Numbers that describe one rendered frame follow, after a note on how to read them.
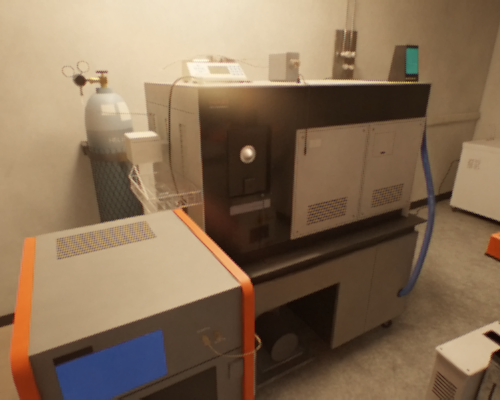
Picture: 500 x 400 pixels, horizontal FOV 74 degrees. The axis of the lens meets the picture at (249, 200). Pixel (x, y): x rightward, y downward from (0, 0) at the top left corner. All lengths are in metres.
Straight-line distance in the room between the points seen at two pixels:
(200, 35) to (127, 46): 0.46
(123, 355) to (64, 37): 1.83
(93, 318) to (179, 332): 0.14
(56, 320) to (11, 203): 1.72
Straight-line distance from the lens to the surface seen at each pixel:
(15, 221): 2.32
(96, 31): 2.19
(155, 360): 0.62
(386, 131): 1.68
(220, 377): 0.72
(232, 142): 1.18
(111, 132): 1.82
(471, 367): 1.22
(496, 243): 0.87
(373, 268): 1.84
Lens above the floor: 1.48
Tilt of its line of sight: 21 degrees down
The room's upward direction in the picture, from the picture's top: straight up
